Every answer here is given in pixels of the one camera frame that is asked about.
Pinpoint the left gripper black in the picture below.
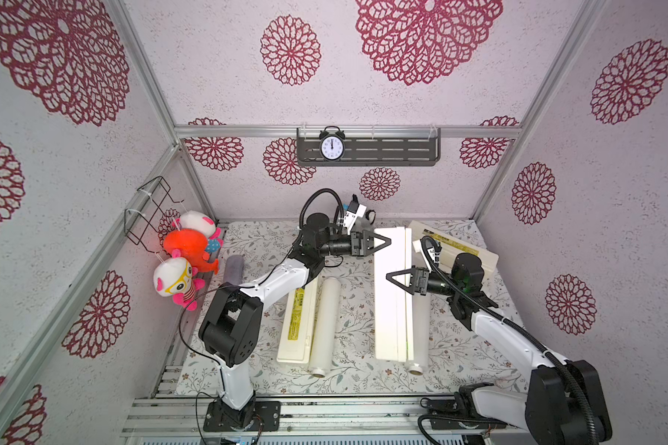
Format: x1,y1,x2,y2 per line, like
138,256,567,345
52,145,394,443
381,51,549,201
320,229,393,258

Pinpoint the plastic wrap roll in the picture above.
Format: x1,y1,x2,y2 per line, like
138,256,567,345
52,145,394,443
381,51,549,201
406,294,432,376
309,277,341,378

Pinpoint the cream wrap dispenser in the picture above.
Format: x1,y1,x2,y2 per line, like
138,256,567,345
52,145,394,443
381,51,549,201
373,226,413,363
276,278,319,365

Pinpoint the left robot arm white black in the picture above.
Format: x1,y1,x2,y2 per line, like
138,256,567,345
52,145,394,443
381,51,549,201
198,188,393,413

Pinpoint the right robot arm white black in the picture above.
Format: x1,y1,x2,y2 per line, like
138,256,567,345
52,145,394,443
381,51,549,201
385,235,612,444

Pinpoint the back right cream dispenser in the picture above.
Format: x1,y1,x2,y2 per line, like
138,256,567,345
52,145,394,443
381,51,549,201
408,221,499,276

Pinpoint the black alarm clock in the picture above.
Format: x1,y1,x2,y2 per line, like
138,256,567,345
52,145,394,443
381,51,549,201
319,125,346,161

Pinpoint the grey cloth roll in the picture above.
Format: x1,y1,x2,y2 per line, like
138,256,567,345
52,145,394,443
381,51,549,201
223,255,244,285

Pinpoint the white pink plush upper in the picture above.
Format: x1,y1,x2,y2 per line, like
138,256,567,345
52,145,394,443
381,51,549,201
173,211,222,240

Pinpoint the red plush toy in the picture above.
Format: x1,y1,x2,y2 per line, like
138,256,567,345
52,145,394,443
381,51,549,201
163,229,219,274

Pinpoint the white plush with glasses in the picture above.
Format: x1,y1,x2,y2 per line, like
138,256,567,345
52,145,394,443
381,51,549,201
153,257,205,312

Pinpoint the grey wall shelf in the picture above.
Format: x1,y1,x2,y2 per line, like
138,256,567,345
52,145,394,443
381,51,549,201
295,127,442,167

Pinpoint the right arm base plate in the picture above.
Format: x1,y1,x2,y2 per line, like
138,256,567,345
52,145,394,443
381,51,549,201
419,383,508,430

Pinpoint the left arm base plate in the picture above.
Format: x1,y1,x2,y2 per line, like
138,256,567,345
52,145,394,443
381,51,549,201
203,397,282,432

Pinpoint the black wire basket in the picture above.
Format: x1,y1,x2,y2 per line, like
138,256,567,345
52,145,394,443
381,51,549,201
122,175,183,254

